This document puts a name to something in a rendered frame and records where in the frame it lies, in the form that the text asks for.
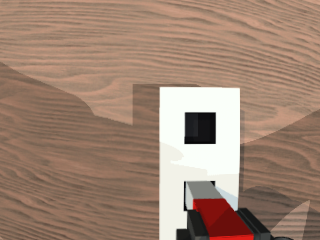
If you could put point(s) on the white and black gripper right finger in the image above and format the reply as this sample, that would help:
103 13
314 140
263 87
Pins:
260 232

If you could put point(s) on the red and grey square pin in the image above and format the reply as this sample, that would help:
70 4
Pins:
221 221

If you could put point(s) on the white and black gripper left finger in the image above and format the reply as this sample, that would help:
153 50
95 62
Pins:
196 229

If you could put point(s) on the white block with square hole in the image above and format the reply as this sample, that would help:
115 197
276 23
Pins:
199 141

